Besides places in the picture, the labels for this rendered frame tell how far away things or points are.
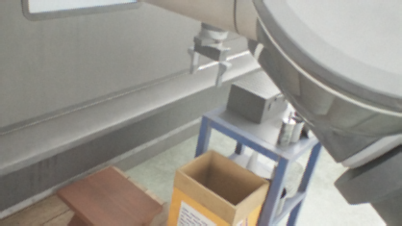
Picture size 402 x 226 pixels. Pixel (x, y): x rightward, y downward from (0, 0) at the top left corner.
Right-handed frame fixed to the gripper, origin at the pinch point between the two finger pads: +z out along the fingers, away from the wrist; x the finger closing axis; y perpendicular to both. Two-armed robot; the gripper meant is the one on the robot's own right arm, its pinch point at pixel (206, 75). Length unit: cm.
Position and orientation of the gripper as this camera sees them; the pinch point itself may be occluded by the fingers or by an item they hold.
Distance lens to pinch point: 166.0
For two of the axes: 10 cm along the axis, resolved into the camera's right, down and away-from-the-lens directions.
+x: -7.4, -4.1, 5.4
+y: 6.6, -2.5, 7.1
